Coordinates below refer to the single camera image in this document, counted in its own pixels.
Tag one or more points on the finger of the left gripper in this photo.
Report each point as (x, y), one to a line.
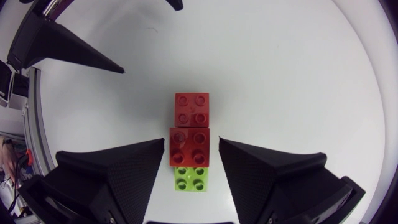
(175, 3)

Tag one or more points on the red toy brick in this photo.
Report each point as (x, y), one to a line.
(189, 147)
(191, 109)

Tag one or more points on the green toy brick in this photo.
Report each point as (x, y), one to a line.
(190, 179)

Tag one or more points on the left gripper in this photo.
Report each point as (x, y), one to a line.
(38, 7)

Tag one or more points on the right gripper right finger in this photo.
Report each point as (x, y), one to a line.
(267, 186)

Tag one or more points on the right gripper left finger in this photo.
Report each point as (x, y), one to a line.
(118, 183)

